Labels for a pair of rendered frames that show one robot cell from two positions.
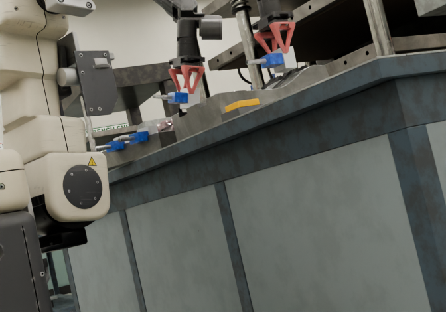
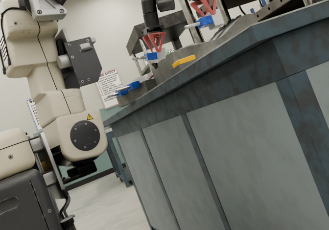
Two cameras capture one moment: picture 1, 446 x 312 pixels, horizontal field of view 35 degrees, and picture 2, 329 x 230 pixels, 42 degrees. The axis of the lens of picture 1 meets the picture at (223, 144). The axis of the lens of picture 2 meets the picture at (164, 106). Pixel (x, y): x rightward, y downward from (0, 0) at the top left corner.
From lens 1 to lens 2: 0.42 m
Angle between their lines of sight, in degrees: 14
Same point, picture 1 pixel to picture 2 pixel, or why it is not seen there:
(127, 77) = (165, 22)
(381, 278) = (291, 189)
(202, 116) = (166, 68)
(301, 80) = (235, 28)
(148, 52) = not seen: hidden behind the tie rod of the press
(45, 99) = (52, 79)
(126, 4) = not seen: outside the picture
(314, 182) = (236, 116)
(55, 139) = (60, 107)
